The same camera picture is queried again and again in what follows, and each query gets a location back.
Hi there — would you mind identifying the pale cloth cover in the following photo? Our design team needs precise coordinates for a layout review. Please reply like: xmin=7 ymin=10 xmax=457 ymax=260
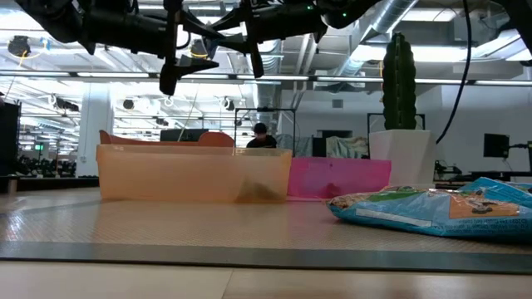
xmin=276 ymin=133 xmax=313 ymax=158
xmin=325 ymin=135 xmax=370 ymax=160

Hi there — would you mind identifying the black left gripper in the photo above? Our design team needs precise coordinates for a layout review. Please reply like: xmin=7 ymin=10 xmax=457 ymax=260
xmin=81 ymin=0 xmax=228 ymax=97

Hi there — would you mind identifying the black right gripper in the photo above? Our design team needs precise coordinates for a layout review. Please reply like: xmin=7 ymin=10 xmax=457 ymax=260
xmin=209 ymin=0 xmax=329 ymax=80

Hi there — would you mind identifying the black cabinet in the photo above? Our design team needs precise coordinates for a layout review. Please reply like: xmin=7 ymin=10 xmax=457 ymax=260
xmin=0 ymin=99 xmax=22 ymax=178

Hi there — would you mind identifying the pink plastic bin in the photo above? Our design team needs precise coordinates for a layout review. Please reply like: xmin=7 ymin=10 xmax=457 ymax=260
xmin=286 ymin=156 xmax=393 ymax=201

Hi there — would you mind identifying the long ceiling light bar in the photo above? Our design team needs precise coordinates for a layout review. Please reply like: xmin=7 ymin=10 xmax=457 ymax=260
xmin=0 ymin=70 xmax=532 ymax=87

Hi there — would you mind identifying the white building pillar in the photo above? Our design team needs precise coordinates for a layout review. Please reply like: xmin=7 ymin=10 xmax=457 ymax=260
xmin=76 ymin=91 xmax=115 ymax=179

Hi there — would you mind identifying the black monitor on arm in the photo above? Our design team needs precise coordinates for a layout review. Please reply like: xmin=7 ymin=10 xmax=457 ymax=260
xmin=483 ymin=133 xmax=510 ymax=159

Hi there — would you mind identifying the person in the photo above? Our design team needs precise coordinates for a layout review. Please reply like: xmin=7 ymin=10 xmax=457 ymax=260
xmin=245 ymin=122 xmax=278 ymax=150

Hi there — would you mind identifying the translucent orange plastic bin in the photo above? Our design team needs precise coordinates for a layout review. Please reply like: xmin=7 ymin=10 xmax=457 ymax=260
xmin=96 ymin=144 xmax=293 ymax=205

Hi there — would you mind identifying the silver spiral ventilation duct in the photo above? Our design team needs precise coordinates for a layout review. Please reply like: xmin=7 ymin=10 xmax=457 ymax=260
xmin=334 ymin=0 xmax=420 ymax=78
xmin=237 ymin=37 xmax=286 ymax=135

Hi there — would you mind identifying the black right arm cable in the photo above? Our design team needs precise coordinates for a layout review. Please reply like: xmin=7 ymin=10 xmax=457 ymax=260
xmin=435 ymin=0 xmax=473 ymax=145

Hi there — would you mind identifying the tall green cactus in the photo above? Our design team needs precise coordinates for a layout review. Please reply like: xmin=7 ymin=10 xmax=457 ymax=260
xmin=382 ymin=32 xmax=418 ymax=131

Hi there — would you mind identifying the opaque orange plastic bin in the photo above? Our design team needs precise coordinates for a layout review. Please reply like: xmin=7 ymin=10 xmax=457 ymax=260
xmin=98 ymin=129 xmax=236 ymax=148

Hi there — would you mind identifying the blue green orange granola bar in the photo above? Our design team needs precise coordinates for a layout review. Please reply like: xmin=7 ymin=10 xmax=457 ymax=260
xmin=326 ymin=185 xmax=532 ymax=245

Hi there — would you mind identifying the black ceiling cable reel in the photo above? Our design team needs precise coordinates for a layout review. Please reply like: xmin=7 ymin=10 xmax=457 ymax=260
xmin=7 ymin=35 xmax=33 ymax=58
xmin=190 ymin=38 xmax=210 ymax=60

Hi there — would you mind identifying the black computer monitor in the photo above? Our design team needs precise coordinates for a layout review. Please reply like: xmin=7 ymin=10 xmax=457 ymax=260
xmin=160 ymin=128 xmax=209 ymax=144

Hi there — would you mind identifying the beige textured table mat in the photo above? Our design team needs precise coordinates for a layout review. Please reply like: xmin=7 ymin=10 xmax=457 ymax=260
xmin=0 ymin=186 xmax=532 ymax=277

